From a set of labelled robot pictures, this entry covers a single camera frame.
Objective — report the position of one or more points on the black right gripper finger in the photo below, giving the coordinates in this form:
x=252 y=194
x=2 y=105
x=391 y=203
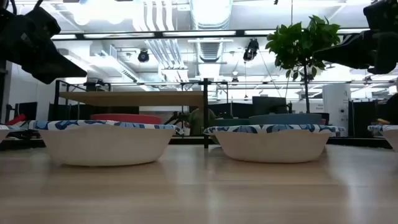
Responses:
x=348 y=53

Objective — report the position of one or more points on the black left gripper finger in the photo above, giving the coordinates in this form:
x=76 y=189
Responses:
x=49 y=67

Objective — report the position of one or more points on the blue patterned paper bowl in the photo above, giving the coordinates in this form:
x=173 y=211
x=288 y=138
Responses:
x=3 y=135
x=105 y=146
x=273 y=146
x=392 y=137

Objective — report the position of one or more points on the red plastic bowl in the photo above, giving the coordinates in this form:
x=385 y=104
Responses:
x=124 y=119

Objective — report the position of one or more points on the green potted plant black pot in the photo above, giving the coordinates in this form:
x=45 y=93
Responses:
x=298 y=43

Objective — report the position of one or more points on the red background object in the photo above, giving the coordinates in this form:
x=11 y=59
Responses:
x=17 y=119

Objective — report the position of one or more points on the black background cabinet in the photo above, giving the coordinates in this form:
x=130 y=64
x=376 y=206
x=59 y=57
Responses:
x=362 y=118

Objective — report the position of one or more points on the black hanging ceiling fixture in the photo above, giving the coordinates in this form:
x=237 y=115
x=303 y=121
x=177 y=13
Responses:
x=250 y=49
x=143 y=56

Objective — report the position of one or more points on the dark background monitor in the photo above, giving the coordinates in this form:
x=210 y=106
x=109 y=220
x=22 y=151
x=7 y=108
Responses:
x=269 y=105

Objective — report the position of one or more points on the person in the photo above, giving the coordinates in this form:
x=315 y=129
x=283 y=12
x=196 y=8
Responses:
x=199 y=123

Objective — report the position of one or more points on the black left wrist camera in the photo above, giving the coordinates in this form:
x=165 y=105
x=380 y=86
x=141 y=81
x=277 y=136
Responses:
x=43 y=23

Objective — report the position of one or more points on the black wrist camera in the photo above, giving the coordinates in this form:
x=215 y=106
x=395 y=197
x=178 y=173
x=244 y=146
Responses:
x=382 y=14
x=43 y=23

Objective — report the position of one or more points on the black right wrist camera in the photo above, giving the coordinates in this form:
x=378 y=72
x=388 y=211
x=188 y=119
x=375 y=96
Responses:
x=382 y=14

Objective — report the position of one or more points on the wooden shelf with black frame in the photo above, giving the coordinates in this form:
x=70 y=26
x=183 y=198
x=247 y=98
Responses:
x=130 y=99

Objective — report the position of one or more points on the black aluminium table frame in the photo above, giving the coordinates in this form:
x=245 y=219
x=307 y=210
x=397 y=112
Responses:
x=357 y=142

